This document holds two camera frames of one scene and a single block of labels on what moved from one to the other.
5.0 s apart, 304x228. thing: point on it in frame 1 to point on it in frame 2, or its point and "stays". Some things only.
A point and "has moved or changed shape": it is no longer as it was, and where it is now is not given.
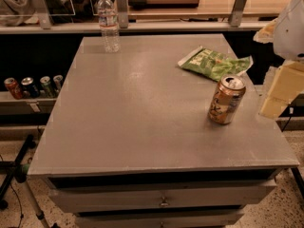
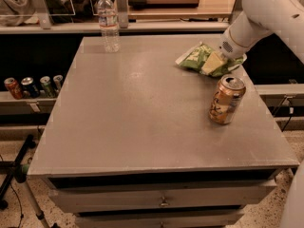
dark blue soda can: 29,89 stays
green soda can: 46,89 stays
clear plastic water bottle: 108,20 stays
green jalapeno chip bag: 214,65 has moved or changed shape
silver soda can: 58,82 stays
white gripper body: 291,32 to 230,48
